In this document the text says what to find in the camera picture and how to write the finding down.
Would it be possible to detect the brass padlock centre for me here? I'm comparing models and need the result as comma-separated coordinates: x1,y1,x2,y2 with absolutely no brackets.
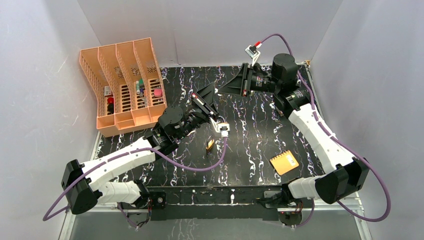
217,122,230,131

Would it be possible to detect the orange spiral notebook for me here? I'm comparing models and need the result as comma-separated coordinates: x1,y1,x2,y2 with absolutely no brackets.
270,150,300,176

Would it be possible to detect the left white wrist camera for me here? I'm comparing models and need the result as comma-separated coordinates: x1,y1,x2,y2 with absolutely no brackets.
210,118,230,138

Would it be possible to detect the pink eraser in organizer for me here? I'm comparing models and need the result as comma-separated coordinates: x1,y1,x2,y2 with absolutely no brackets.
153,87,163,98

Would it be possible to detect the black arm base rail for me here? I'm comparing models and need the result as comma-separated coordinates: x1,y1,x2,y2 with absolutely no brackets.
66,185,365,229

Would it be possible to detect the orange plastic file organizer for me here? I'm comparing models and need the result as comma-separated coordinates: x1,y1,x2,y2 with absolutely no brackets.
79,37,167,137

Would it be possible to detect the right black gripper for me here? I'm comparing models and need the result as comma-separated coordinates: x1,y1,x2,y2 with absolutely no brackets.
218,63,281,97

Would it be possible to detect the brass padlock long shackle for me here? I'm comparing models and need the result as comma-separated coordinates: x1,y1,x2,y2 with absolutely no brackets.
205,139,215,152

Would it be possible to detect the red black item in organizer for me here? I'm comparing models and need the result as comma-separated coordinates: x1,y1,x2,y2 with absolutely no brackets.
106,97,115,115

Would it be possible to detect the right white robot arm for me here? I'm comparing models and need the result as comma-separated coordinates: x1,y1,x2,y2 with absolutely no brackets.
218,53,370,207

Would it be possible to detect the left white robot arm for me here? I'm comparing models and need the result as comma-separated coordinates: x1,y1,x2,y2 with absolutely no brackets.
61,83,229,215

